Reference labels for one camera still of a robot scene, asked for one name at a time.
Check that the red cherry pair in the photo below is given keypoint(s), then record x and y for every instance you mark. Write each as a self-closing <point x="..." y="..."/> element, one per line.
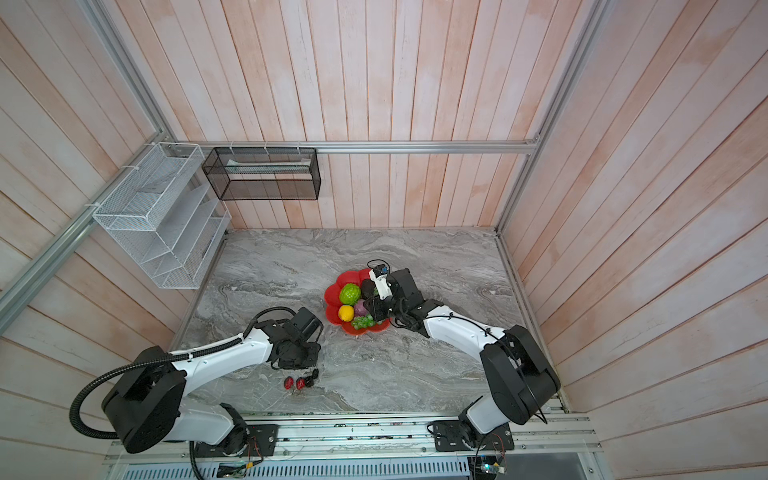
<point x="291" y="383"/>

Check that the right aluminium frame bar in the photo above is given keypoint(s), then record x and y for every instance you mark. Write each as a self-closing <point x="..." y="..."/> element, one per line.
<point x="565" y="50"/>

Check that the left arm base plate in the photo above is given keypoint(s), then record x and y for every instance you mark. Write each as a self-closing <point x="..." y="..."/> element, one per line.
<point x="254" y="441"/>

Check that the red flower-shaped fruit bowl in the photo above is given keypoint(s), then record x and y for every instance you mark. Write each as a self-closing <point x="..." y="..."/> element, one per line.
<point x="333" y="304"/>

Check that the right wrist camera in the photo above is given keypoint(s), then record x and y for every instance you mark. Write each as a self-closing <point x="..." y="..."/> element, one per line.
<point x="379" y="270"/>

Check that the white wire mesh shelf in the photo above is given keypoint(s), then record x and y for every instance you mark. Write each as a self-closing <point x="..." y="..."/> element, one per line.
<point x="166" y="219"/>

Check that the yellow lemon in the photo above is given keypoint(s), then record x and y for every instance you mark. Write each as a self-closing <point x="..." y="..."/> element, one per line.
<point x="346" y="313"/>

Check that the green bumpy custard apple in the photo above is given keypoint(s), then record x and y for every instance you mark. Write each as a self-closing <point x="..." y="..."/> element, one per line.
<point x="350" y="294"/>

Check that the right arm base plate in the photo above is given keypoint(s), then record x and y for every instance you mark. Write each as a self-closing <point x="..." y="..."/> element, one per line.
<point x="458" y="435"/>

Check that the green grape bunch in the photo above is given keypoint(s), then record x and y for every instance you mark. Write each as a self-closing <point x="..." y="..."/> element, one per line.
<point x="363" y="322"/>

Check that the horizontal aluminium frame bar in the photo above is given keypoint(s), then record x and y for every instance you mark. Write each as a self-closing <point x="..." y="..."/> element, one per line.
<point x="387" y="147"/>

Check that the dark avocado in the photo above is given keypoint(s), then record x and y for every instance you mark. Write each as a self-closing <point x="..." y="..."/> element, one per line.
<point x="368" y="289"/>

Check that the purple fig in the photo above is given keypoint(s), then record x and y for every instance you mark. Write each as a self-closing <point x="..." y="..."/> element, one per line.
<point x="360" y="309"/>

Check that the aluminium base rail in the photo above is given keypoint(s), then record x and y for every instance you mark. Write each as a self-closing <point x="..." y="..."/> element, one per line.
<point x="340" y="436"/>

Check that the left aluminium frame bar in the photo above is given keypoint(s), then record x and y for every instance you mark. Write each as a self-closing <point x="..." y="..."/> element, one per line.
<point x="43" y="268"/>

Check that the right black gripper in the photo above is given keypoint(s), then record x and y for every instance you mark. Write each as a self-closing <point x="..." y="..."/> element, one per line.
<point x="376" y="308"/>

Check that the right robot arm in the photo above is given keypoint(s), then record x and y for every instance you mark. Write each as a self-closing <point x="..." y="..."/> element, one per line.
<point x="520" y="378"/>

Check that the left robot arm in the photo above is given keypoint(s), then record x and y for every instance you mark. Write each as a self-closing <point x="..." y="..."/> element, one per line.
<point x="149" y="404"/>

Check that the black wire mesh basket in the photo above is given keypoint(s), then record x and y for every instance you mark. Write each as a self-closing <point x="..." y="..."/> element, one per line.
<point x="263" y="173"/>

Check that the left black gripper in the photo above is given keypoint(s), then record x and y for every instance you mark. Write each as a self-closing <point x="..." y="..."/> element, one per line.
<point x="310" y="362"/>

